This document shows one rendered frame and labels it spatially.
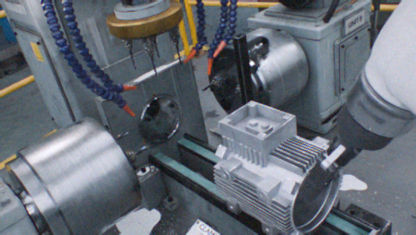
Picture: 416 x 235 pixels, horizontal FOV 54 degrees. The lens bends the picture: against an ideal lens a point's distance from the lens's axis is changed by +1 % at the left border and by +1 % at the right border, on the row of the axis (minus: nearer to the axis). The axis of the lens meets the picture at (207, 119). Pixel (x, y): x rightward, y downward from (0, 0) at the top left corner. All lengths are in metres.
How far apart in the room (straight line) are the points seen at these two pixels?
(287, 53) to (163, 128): 0.41
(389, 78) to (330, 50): 0.83
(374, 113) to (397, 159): 0.78
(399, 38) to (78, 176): 0.63
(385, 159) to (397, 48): 0.84
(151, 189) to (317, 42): 0.63
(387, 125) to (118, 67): 0.84
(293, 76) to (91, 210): 0.65
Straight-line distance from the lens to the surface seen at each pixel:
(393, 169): 1.24
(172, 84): 1.15
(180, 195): 1.14
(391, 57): 0.46
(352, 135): 0.55
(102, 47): 1.17
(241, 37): 0.96
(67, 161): 0.86
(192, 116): 1.23
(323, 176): 0.61
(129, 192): 0.89
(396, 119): 0.51
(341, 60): 1.32
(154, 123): 1.14
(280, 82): 1.13
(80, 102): 1.16
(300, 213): 0.90
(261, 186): 0.76
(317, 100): 1.31
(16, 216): 0.79
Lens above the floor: 1.57
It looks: 30 degrees down
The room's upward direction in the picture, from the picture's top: 12 degrees counter-clockwise
